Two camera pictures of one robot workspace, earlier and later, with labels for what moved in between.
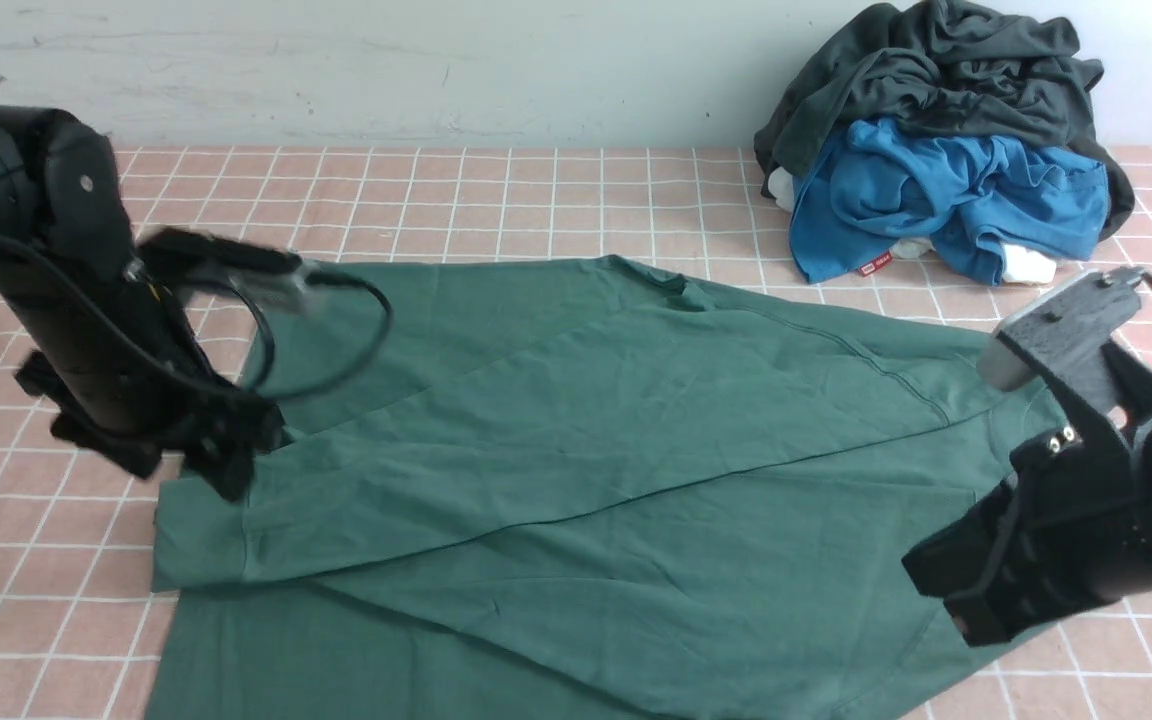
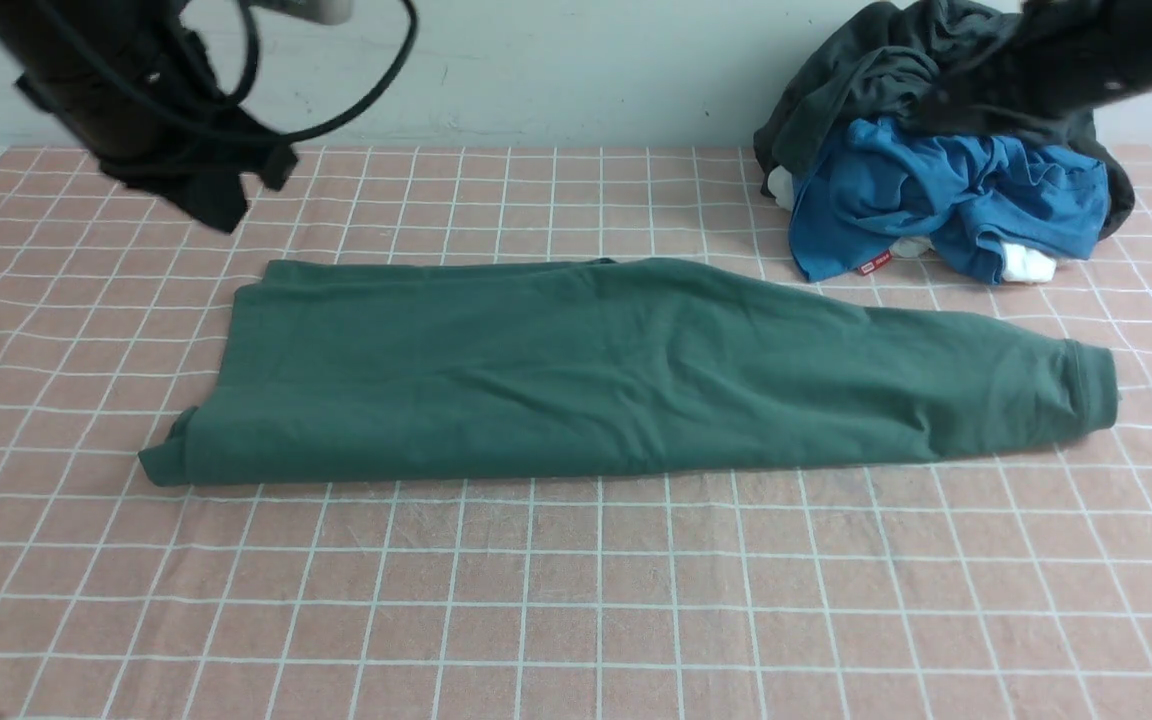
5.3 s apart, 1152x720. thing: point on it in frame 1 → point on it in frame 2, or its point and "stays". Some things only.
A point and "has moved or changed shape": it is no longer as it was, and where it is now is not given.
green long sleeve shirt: x=574 y=488 has moved or changed shape
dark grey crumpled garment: x=956 y=68 stays
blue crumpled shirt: x=882 y=183 stays
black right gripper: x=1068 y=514 → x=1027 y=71
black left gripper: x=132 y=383 → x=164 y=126
